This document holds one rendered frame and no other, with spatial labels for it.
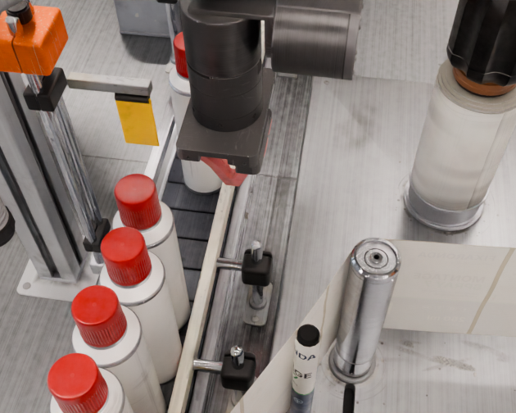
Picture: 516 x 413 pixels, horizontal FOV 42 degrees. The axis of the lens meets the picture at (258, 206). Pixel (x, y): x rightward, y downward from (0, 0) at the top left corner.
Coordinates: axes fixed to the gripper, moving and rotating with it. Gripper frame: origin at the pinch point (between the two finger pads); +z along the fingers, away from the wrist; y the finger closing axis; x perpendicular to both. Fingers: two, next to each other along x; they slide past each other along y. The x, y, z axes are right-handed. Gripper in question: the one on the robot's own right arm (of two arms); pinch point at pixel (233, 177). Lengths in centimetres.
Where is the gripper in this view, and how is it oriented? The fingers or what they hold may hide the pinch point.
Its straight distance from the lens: 62.3
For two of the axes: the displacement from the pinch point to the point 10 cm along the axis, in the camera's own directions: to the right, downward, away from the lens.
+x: -9.9, -1.2, 1.1
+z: 0.2, 6.0, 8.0
